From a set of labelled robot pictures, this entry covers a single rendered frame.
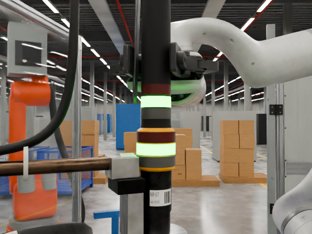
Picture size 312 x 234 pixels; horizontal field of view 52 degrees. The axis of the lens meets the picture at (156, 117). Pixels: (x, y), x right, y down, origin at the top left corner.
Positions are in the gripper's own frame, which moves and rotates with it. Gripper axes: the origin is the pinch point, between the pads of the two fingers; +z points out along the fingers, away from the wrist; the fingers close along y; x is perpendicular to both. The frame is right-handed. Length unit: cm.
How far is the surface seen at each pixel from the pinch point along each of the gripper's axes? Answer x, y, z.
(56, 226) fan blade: -22.3, 16.4, -8.2
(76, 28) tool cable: 2.5, 6.6, 5.4
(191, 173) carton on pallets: -138, 71, -745
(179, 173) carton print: -138, 99, -740
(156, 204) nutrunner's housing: -15.6, -0.7, 1.8
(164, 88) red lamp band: -3.3, -1.5, 1.2
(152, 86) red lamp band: -3.1, -0.3, 1.6
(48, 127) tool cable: -7.4, 8.8, 6.9
